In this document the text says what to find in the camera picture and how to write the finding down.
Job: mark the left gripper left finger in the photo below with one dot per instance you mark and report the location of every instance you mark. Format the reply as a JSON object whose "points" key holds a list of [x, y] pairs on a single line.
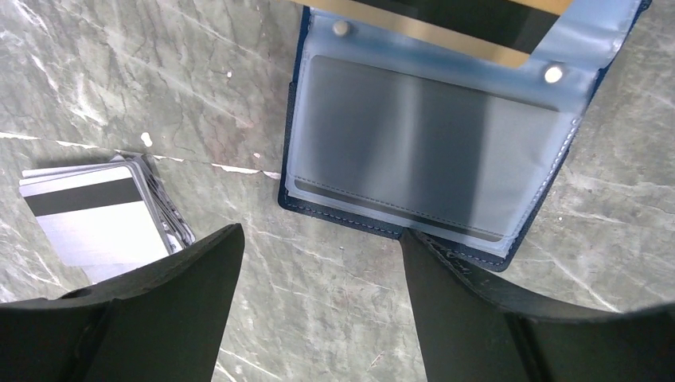
{"points": [[160, 322]]}

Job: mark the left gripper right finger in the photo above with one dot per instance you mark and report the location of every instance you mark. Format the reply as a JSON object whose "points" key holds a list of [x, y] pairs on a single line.
{"points": [[473, 325]]}

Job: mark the blue leather card holder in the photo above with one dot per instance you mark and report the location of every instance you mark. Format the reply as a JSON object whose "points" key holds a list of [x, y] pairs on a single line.
{"points": [[564, 72]]}

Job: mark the orange credit card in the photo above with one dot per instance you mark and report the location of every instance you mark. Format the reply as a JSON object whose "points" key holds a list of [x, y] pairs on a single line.
{"points": [[501, 31]]}

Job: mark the black credit card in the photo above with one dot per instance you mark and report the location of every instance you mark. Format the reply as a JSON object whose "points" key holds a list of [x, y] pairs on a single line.
{"points": [[420, 153]]}

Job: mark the silver card stack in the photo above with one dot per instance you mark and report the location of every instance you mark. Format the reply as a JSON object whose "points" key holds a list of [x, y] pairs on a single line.
{"points": [[108, 218]]}

